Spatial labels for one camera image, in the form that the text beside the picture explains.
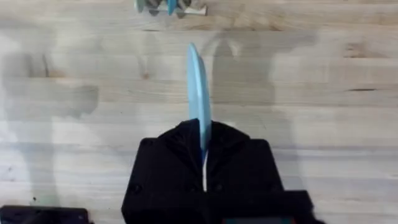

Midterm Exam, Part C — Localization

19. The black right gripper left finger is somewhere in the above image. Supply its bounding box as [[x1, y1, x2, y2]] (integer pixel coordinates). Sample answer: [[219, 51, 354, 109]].
[[121, 118, 206, 224]]

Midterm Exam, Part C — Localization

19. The light blue plate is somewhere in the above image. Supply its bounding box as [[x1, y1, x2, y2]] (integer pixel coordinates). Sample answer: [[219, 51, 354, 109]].
[[186, 42, 213, 166]]

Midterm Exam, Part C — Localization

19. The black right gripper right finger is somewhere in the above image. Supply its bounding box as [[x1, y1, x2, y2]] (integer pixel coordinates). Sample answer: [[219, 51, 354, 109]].
[[205, 120, 285, 200]]

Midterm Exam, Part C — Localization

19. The black flat block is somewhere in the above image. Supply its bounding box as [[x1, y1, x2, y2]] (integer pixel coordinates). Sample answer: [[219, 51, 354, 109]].
[[0, 205, 94, 224]]

